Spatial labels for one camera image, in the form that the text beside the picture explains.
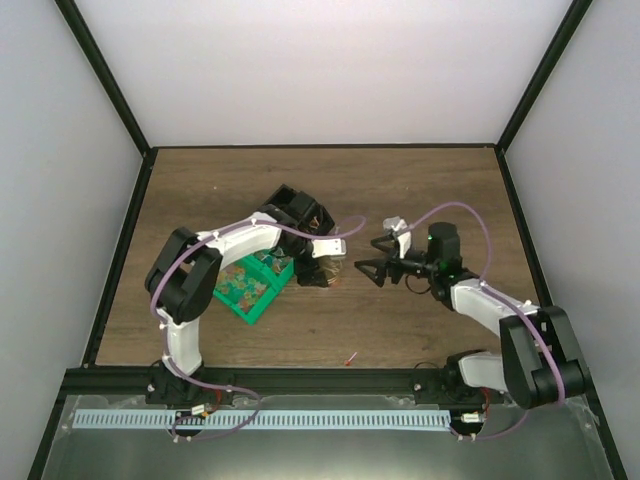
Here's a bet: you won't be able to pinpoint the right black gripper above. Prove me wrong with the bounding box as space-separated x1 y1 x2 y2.
356 236 439 287

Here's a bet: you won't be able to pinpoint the black bin candies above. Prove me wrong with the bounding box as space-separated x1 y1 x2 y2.
258 184 335 236

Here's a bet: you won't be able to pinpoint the green bin gummy candies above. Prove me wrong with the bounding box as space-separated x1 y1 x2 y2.
213 255 291 325

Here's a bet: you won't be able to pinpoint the clear plastic jar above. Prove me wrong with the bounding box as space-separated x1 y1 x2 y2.
324 271 342 288

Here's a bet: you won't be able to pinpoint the gold jar lid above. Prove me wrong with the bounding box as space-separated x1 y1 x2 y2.
318 256 343 273

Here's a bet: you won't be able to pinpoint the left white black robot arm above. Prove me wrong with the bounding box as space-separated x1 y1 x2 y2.
144 185 336 404

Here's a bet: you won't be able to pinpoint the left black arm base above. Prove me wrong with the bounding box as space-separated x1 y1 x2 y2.
146 363 233 407

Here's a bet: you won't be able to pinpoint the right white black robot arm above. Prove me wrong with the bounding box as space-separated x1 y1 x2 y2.
354 217 590 410

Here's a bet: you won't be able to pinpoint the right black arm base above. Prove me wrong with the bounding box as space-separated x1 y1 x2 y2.
407 349 506 406

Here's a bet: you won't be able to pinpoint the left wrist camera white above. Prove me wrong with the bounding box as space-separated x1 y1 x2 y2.
311 238 347 258

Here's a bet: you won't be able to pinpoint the light blue slotted cable duct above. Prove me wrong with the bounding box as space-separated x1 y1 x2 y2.
71 409 451 432

